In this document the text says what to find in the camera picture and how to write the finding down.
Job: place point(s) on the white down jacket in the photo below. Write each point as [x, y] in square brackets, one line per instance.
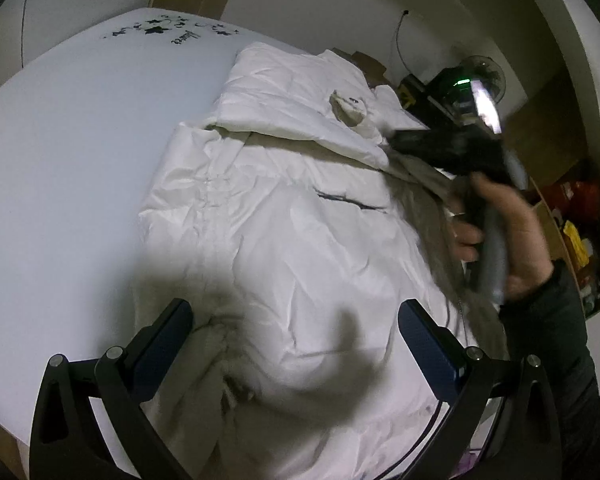
[280, 240]

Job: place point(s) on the yellow packet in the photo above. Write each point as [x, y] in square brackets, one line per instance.
[576, 242]

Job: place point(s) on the person's right hand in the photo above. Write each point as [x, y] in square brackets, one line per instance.
[525, 240]

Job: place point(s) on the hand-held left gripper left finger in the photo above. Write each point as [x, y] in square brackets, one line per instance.
[160, 350]

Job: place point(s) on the brown cardboard box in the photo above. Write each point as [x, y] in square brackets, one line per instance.
[367, 65]

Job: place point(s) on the person's right forearm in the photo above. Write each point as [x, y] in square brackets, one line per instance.
[555, 360]

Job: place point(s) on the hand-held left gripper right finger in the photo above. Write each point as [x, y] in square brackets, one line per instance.
[425, 350]

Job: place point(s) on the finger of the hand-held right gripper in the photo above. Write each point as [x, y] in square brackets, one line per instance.
[417, 142]

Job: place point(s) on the white glossy cabinet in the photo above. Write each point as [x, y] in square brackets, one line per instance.
[80, 0]

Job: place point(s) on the black and yellow box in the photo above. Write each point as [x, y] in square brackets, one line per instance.
[412, 92]

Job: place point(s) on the black standing fan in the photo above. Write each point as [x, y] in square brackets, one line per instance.
[495, 71]

